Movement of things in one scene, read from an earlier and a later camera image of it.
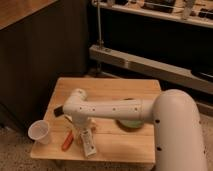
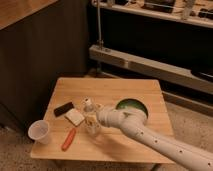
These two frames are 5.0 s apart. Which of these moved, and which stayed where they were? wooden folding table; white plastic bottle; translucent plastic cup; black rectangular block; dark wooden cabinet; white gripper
Moved: white plastic bottle; white gripper
Stayed: black rectangular block; translucent plastic cup; wooden folding table; dark wooden cabinet
